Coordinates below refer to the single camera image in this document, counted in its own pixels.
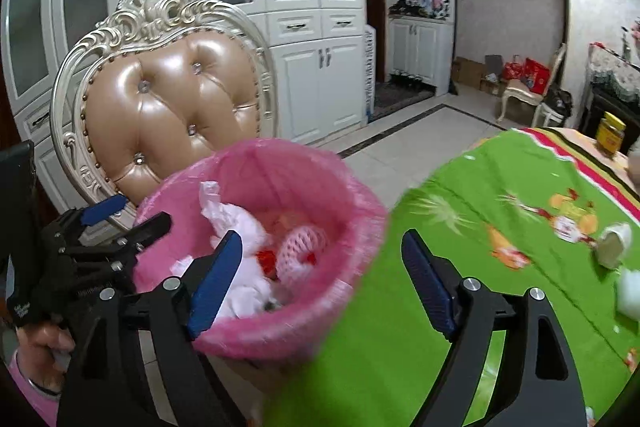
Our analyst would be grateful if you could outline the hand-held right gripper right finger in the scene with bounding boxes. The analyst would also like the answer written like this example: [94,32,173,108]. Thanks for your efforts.
[401,229,587,427]

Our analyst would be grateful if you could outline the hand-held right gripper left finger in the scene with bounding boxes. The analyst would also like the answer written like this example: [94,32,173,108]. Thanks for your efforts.
[56,229,246,427]

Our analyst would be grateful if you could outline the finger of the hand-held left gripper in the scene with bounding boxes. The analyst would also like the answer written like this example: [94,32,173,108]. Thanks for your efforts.
[42,194,128,243]
[67,213,173,278]

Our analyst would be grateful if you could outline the white plastic bag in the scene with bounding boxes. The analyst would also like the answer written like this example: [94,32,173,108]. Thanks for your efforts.
[199,181,273,320]

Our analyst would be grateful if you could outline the red white foam fruit net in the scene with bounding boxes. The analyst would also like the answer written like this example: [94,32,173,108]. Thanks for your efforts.
[256,227,327,285]

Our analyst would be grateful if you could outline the pink lined trash bin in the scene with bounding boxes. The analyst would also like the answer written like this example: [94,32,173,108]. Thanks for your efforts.
[132,138,391,364]

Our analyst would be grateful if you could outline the person's left forearm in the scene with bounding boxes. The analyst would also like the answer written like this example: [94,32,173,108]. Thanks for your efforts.
[7,349,63,427]

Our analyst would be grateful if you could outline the person's left hand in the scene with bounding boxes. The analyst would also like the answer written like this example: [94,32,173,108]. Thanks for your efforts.
[15,321,76,375]

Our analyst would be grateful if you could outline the green printed tablecloth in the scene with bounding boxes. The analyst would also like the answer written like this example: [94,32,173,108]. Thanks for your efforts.
[262,127,640,427]

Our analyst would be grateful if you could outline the ornate beige leather chair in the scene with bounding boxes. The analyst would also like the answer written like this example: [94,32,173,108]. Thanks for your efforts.
[50,0,279,228]

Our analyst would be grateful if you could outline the cream paper cup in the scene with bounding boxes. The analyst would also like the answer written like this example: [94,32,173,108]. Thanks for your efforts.
[596,222,634,270]

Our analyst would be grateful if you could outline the dark patterned rug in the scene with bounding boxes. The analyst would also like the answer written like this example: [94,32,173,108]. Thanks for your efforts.
[372,81,437,122]

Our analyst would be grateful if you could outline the white foam piece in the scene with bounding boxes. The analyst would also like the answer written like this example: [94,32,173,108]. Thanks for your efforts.
[614,268,640,323]

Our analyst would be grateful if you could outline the cardboard boxes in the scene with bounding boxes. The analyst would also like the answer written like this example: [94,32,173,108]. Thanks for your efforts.
[451,55,503,96]

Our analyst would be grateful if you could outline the tall white glass-door cabinet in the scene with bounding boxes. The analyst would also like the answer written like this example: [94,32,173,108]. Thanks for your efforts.
[0,0,368,212]

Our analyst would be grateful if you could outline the white lattice radiator cover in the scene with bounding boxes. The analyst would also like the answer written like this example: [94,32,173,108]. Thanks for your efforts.
[363,26,377,124]

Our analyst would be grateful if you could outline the black bag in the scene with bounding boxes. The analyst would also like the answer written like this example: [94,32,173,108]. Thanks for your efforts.
[542,88,574,118]

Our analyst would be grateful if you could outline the yellow lidded jar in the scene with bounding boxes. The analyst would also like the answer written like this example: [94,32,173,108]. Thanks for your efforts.
[595,111,627,158]

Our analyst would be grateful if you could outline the red gift bags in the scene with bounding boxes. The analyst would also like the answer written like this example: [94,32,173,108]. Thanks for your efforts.
[501,58,551,96]

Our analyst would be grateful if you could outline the low white cupboard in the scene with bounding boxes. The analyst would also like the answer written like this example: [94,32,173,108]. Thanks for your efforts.
[387,17,455,98]

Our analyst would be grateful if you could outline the sideboard with lace cloth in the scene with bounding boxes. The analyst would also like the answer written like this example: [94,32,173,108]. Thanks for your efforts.
[580,41,640,138]

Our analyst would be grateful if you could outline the cream chair by wall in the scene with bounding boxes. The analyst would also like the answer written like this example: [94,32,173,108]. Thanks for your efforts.
[495,43,569,128]

